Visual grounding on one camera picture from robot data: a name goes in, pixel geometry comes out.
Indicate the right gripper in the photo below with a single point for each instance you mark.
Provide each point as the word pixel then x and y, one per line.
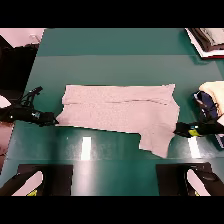
pixel 186 130

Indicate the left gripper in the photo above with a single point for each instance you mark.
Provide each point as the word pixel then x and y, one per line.
pixel 46 119

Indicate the grey T-shirt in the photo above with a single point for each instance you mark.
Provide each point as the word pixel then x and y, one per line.
pixel 120 110

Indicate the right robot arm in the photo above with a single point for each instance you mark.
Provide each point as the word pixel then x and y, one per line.
pixel 213 128

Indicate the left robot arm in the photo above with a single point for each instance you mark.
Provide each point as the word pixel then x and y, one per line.
pixel 16 115

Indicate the navy garment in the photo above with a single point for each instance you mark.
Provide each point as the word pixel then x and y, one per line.
pixel 205 105

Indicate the cream garment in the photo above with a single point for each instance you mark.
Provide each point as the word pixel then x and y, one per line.
pixel 213 89

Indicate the dark brown garment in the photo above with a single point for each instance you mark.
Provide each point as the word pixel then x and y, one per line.
pixel 208 41

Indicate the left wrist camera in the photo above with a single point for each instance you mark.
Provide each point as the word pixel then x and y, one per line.
pixel 31 95

